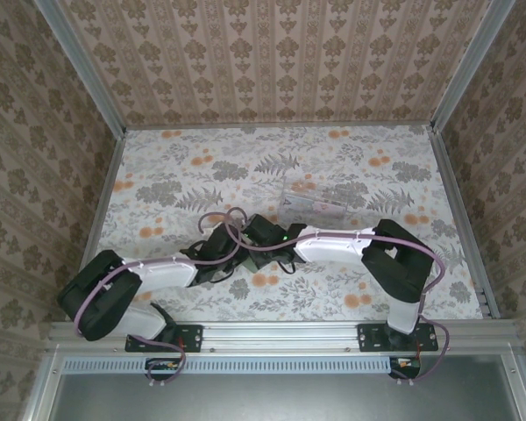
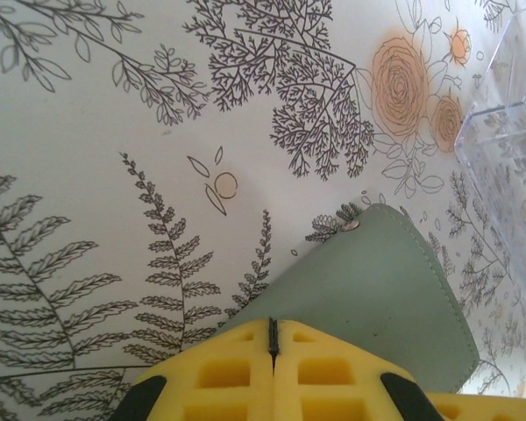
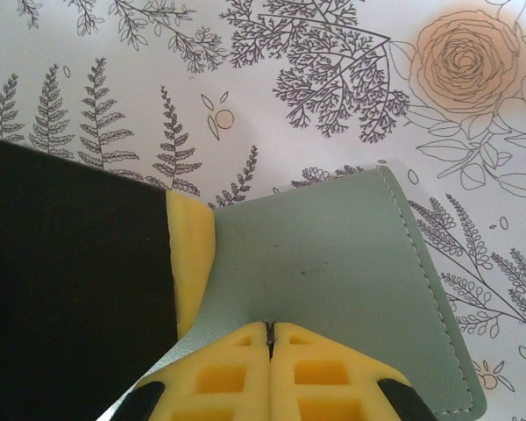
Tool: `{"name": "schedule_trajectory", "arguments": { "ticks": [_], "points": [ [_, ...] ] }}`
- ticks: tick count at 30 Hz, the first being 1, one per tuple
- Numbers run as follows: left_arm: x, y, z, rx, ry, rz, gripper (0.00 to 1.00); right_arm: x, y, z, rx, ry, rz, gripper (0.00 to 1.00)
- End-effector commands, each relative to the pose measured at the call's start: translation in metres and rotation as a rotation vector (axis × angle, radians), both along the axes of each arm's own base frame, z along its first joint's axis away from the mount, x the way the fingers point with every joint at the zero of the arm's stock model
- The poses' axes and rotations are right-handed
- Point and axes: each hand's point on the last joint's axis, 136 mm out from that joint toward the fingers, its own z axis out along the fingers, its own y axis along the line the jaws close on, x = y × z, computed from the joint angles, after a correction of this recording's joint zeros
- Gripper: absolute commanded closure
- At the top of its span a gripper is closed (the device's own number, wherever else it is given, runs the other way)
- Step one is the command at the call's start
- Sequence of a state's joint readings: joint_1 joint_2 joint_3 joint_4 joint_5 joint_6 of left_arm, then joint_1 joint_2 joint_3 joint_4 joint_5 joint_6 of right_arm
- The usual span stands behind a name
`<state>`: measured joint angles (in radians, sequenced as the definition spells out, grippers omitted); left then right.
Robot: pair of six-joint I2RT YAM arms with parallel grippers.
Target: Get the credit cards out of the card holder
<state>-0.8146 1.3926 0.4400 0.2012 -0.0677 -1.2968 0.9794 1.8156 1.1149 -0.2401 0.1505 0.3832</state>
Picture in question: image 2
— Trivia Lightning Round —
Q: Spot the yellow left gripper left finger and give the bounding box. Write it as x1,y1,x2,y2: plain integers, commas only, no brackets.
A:
113,317,276,421

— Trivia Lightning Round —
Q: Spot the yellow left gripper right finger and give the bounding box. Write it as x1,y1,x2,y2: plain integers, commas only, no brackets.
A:
273,318,443,421

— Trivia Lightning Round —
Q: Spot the floral print tablecloth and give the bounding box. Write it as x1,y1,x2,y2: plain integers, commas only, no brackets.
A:
0,0,526,421

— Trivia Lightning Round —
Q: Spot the clear plastic bag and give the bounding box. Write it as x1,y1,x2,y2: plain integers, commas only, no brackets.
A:
453,0,526,315

